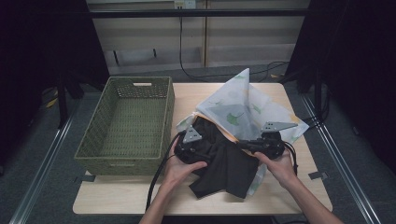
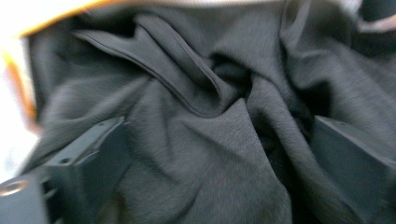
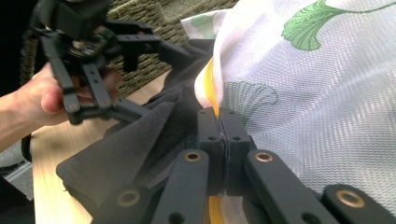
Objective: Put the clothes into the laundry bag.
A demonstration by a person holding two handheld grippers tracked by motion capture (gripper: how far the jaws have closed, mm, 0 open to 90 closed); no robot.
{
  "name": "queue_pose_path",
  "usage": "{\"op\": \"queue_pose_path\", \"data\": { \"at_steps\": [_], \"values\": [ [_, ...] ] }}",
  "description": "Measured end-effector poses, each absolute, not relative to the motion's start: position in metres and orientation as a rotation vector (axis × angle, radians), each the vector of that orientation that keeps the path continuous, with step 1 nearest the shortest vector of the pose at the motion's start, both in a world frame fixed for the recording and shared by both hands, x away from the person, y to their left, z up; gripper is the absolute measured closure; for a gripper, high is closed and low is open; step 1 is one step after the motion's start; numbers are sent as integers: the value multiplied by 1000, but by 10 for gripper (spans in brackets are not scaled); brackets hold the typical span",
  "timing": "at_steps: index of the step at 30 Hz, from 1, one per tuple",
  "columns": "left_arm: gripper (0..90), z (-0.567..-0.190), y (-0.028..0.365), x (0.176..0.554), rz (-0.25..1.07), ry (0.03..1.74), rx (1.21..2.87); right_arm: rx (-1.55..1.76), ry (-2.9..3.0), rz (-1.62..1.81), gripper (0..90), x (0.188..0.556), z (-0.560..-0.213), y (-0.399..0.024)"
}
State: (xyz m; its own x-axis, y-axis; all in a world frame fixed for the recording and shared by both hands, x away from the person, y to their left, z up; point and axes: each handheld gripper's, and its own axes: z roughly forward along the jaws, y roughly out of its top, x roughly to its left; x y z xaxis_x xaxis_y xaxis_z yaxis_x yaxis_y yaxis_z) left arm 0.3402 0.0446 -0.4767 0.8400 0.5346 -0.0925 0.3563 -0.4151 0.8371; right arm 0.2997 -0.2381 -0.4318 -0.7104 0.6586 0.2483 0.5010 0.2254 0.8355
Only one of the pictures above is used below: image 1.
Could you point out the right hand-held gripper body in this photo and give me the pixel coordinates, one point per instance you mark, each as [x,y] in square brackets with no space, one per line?
[269,146]

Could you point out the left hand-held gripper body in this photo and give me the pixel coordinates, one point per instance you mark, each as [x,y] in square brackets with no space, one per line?
[190,149]

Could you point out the dark cloth garment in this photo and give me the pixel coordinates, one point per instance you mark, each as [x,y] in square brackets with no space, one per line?
[230,168]

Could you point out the white leaf-print laundry bag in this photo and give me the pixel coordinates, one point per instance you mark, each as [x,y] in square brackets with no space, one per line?
[239,102]

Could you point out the green woven basket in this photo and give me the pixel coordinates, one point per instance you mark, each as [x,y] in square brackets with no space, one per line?
[134,124]

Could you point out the person's left hand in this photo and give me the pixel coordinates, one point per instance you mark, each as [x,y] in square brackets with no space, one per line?
[177,172]

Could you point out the person's right hand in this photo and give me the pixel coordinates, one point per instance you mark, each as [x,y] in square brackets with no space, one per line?
[281,169]

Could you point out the grey tape strip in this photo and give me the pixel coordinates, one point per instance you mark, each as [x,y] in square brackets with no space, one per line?
[318,175]
[87,178]

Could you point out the black stand pole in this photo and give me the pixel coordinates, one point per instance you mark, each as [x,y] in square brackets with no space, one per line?
[317,96]

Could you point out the black curtain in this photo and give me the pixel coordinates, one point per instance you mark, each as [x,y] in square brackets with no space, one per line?
[37,46]
[358,62]

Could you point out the black stand leg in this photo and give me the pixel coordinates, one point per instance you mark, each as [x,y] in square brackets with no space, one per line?
[62,102]

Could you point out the black horizontal bar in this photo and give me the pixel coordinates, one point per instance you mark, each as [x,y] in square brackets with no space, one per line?
[199,13]

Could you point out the yellow floor tape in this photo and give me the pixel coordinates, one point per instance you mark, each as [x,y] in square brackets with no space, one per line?
[51,102]

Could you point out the metal floor rail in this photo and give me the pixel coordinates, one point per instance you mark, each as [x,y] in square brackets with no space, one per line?
[339,155]
[43,155]

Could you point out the white wall outlet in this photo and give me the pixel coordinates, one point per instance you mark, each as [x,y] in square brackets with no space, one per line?
[185,3]

